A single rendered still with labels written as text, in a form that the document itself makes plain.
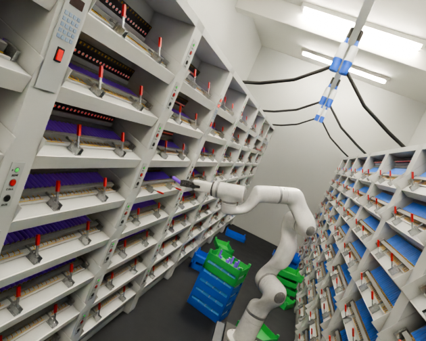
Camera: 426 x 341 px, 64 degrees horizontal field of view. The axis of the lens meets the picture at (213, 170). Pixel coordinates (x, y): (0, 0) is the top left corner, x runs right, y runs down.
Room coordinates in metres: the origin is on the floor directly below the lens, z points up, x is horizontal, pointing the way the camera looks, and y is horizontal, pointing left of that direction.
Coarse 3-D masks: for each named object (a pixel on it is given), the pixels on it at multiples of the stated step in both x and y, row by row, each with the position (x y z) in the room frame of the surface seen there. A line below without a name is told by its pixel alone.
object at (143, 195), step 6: (162, 168) 2.16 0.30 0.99; (168, 168) 2.15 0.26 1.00; (168, 174) 2.15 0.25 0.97; (174, 174) 2.14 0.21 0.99; (162, 186) 1.93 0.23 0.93; (174, 186) 2.08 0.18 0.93; (180, 186) 2.12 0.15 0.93; (138, 192) 1.53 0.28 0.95; (144, 192) 1.66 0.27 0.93; (156, 192) 1.77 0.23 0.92; (168, 192) 1.95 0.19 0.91; (174, 192) 2.07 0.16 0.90; (138, 198) 1.57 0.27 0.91; (144, 198) 1.65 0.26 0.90; (150, 198) 1.73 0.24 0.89; (156, 198) 1.83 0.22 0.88
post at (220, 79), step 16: (208, 64) 2.16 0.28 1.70; (208, 80) 2.15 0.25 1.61; (224, 80) 2.13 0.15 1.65; (192, 112) 2.15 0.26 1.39; (208, 112) 2.13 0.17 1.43; (192, 144) 2.14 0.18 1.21; (160, 224) 2.13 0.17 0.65; (160, 240) 2.16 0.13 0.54; (144, 272) 2.13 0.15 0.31; (128, 304) 2.13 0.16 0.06
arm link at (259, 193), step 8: (256, 192) 1.70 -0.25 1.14; (264, 192) 1.70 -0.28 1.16; (272, 192) 1.72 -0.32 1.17; (280, 192) 1.73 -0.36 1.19; (248, 200) 1.72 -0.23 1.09; (256, 200) 1.69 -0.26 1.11; (264, 200) 1.71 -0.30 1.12; (272, 200) 1.72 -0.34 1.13; (280, 200) 1.73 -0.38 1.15; (224, 208) 1.65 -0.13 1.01; (232, 208) 1.65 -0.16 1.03; (240, 208) 1.68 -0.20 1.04; (248, 208) 1.68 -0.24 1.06
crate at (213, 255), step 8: (208, 256) 2.58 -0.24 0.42; (216, 256) 2.55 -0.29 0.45; (224, 256) 2.73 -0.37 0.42; (232, 256) 2.71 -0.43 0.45; (216, 264) 2.54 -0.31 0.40; (224, 264) 2.52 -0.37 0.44; (232, 264) 2.68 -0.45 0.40; (240, 264) 2.67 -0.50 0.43; (248, 264) 2.63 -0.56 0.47; (232, 272) 2.48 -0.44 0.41; (240, 272) 2.46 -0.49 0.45
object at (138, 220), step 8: (152, 200) 2.10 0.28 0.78; (160, 200) 2.14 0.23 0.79; (136, 208) 1.84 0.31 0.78; (144, 208) 1.89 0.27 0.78; (152, 208) 1.98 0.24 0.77; (160, 208) 2.12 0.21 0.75; (168, 208) 2.13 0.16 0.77; (128, 216) 1.71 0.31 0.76; (136, 216) 1.80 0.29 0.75; (144, 216) 1.85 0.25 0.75; (152, 216) 1.94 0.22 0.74; (160, 216) 1.98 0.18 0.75; (168, 216) 2.12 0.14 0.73; (128, 224) 1.67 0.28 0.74; (136, 224) 1.70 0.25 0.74; (144, 224) 1.78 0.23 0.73; (152, 224) 1.91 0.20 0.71; (128, 232) 1.62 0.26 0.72; (136, 232) 1.74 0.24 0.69
